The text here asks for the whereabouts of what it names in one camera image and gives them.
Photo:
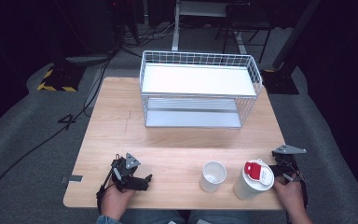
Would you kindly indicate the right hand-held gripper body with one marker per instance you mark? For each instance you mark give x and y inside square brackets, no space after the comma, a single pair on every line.
[287,161]

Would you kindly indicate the yellow black striped stand base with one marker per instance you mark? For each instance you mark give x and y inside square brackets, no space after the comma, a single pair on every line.
[59,79]

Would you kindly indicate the grey tape strip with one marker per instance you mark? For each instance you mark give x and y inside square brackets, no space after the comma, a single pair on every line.
[74,178]

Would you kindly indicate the white paper cup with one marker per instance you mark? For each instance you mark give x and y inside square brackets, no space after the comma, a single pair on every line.
[212,177]

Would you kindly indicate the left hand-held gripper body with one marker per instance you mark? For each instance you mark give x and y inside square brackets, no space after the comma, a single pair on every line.
[125,169]

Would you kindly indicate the black slanted post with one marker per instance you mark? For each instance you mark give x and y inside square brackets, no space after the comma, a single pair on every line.
[295,34]

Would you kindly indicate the person's left leg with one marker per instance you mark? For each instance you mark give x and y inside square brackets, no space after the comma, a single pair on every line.
[152,217]

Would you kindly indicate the black metal chair frame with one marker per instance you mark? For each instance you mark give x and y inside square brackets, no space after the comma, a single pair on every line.
[245,21]

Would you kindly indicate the grey flat floor plate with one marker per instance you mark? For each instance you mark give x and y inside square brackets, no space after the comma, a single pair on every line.
[88,58]

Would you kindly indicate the person's right leg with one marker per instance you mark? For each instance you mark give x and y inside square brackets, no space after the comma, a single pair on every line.
[220,218]

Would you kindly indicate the white desk frame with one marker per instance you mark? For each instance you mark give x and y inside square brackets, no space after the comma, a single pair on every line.
[176,25]

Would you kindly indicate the white tumbler with red lid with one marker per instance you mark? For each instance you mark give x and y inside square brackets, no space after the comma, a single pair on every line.
[251,183]

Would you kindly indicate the person's right hand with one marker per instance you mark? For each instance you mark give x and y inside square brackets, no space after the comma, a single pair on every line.
[290,196]

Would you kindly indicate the person's leg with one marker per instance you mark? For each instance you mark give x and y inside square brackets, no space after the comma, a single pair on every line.
[220,218]
[152,217]

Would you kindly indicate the black square base plate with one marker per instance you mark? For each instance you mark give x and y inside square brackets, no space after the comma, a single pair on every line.
[281,82]

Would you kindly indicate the person's left hand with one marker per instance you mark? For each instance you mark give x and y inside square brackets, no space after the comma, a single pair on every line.
[115,200]

